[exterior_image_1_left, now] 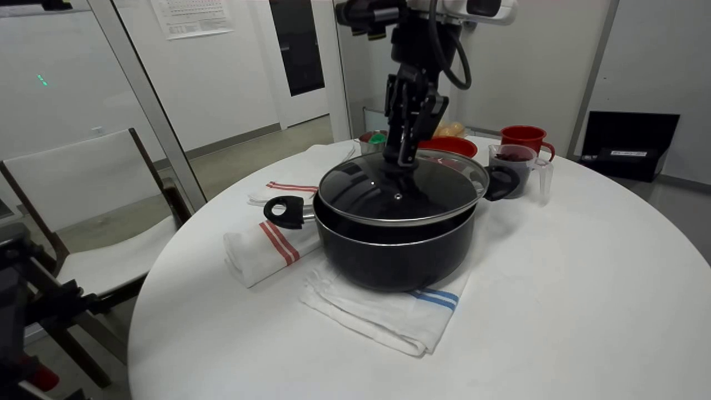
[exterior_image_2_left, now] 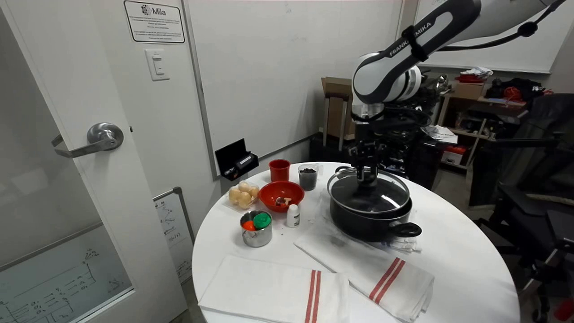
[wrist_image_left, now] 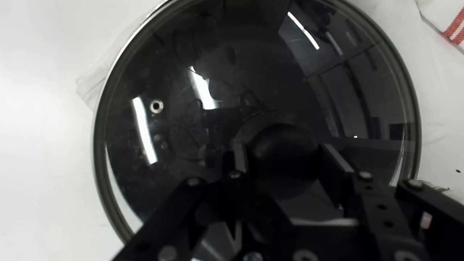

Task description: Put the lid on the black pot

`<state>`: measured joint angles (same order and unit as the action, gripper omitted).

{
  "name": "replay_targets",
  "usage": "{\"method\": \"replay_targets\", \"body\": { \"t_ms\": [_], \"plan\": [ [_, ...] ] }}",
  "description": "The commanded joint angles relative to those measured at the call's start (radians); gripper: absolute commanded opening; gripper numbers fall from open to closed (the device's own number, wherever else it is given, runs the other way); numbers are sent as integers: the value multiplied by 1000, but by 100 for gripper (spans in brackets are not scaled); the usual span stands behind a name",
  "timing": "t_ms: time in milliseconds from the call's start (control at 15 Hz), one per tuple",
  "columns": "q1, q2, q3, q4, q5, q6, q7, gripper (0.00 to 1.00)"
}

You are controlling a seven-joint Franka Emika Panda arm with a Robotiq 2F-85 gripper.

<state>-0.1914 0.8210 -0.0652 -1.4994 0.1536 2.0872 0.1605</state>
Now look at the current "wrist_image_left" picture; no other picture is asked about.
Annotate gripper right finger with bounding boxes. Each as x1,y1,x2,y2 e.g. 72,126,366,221
318,143,464,261

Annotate white towel with red stripes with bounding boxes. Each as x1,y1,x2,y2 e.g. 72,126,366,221
414,0,464,55

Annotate glass pot lid black knob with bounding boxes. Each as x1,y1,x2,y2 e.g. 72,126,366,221
92,0,422,244

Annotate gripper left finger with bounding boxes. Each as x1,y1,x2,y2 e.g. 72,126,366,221
112,143,295,261

